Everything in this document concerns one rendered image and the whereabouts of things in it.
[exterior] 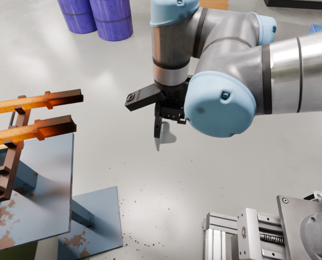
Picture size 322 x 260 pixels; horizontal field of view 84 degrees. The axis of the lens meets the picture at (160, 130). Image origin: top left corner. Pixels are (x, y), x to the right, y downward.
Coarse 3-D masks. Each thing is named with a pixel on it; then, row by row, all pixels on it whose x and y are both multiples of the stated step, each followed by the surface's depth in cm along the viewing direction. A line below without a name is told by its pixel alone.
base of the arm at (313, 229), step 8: (312, 216) 49; (320, 216) 48; (304, 224) 49; (312, 224) 47; (320, 224) 45; (304, 232) 47; (312, 232) 46; (320, 232) 44; (304, 240) 47; (312, 240) 45; (320, 240) 43; (304, 248) 47; (312, 248) 45; (320, 248) 43; (312, 256) 45; (320, 256) 44
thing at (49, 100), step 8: (32, 96) 54; (40, 96) 54; (48, 96) 53; (56, 96) 53; (64, 96) 53; (72, 96) 54; (80, 96) 55; (0, 104) 52; (8, 104) 52; (16, 104) 52; (24, 104) 52; (32, 104) 52; (40, 104) 53; (48, 104) 53; (56, 104) 54; (64, 104) 55; (0, 112) 52
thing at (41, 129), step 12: (36, 120) 47; (48, 120) 47; (60, 120) 47; (72, 120) 48; (0, 132) 46; (12, 132) 46; (24, 132) 46; (36, 132) 45; (48, 132) 48; (60, 132) 49; (72, 132) 50; (0, 144) 46
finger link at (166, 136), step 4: (164, 124) 46; (168, 124) 46; (164, 128) 47; (168, 128) 46; (160, 132) 46; (164, 132) 47; (168, 132) 47; (160, 136) 47; (164, 136) 47; (168, 136) 47; (172, 136) 47; (156, 140) 47; (160, 140) 48; (164, 140) 48; (168, 140) 47; (172, 140) 47; (156, 144) 48; (156, 148) 50
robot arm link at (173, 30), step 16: (160, 0) 26; (176, 0) 25; (192, 0) 26; (160, 16) 27; (176, 16) 26; (192, 16) 27; (160, 32) 29; (176, 32) 28; (192, 32) 27; (160, 48) 31; (176, 48) 30; (192, 48) 29; (160, 64) 33; (176, 64) 33
